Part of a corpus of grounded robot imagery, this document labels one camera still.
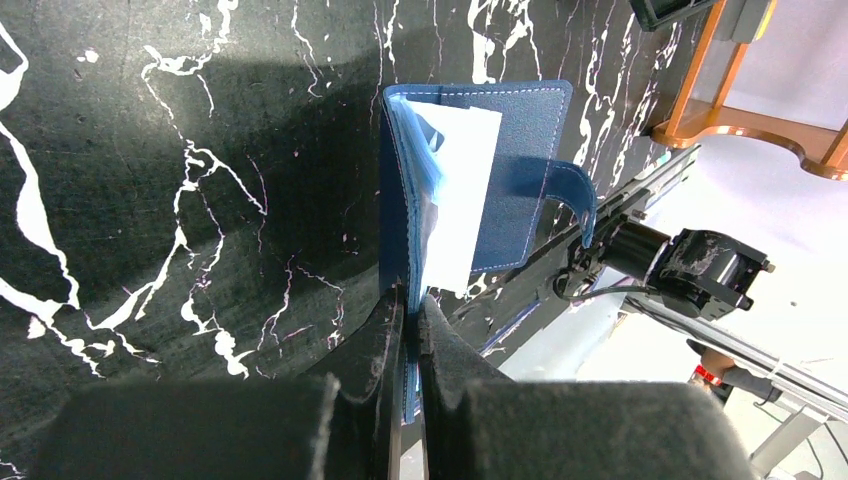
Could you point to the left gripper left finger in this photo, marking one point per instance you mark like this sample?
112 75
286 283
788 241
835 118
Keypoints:
340 419

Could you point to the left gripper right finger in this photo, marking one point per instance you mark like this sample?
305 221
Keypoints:
480 424

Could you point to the blue leather card holder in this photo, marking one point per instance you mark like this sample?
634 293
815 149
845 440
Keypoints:
464 171

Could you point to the orange wooden tiered rack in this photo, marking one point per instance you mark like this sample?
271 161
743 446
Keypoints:
772 71

